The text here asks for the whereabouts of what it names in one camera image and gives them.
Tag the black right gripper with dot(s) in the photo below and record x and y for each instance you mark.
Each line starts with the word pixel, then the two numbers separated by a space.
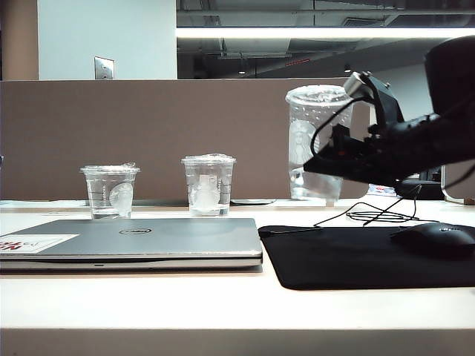
pixel 404 148

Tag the tall clear plastic cup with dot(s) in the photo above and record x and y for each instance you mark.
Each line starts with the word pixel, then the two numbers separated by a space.
pixel 308 122

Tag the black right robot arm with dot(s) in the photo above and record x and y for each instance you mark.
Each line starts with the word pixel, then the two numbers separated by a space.
pixel 456 74

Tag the short clear plastic cup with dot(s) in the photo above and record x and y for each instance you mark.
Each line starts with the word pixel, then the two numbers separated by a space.
pixel 109 193
pixel 208 185

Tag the grey Dell laptop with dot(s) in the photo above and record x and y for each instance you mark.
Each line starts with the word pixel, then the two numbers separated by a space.
pixel 167 244

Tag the colourful printed paper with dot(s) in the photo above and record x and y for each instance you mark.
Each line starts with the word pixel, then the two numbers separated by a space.
pixel 382 190

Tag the black round pouch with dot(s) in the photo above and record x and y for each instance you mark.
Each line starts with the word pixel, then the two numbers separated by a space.
pixel 426 191

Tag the grey partition foot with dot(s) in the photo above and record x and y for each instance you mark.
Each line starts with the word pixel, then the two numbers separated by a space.
pixel 254 201

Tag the black mouse pad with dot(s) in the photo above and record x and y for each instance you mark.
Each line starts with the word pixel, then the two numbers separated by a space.
pixel 352 259

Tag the brown desk partition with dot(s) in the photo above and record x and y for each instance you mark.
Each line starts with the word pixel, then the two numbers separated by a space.
pixel 185 122
pixel 460 185

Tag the black computer mouse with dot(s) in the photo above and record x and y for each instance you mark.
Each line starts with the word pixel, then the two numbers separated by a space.
pixel 434 235

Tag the white ceiling light strip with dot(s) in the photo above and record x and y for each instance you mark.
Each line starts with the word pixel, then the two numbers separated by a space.
pixel 297 32

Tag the white and red sticker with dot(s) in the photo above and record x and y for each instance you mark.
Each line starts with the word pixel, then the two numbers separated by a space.
pixel 37 243

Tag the silver camera on black mount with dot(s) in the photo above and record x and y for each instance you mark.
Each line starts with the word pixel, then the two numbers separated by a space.
pixel 386 100

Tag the metal wall plate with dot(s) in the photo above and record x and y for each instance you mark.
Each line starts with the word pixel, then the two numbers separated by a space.
pixel 104 68

